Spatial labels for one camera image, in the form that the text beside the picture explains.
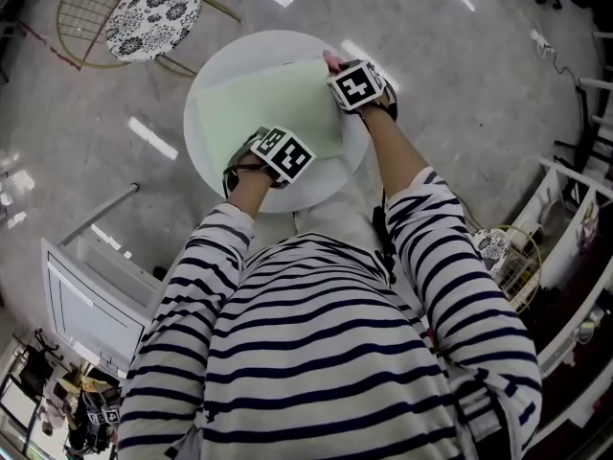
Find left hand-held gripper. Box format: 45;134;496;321
221;125;318;198

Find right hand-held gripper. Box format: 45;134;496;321
326;58;398;123

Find white shelf unit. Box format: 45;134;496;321
510;155;613;449

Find grey frying pan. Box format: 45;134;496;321
538;188;567;233

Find white rectangular desk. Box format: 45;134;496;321
39;182;168;369

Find person's left forearm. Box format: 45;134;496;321
223;168;275;220

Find person's right forearm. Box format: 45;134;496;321
362;104;431;196

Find person's striped shirt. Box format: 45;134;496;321
116;165;546;460

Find white power strip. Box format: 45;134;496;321
529;29;556;60

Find round white table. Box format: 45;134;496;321
183;29;371;215

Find gold wire chair floral cushion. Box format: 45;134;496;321
471;224;543;316
55;0;241;79

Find pink white plastic bag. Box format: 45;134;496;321
577;202;601;244

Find black belt pack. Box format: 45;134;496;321
371;188;399;286

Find grey harness strap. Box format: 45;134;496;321
452;376;512;460

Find light green mat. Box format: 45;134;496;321
194;59;345;172

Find white long desk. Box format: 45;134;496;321
577;31;613;128

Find person's cream trousers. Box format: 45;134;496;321
291;179;385;246

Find pink cloth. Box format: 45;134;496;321
321;49;344;74

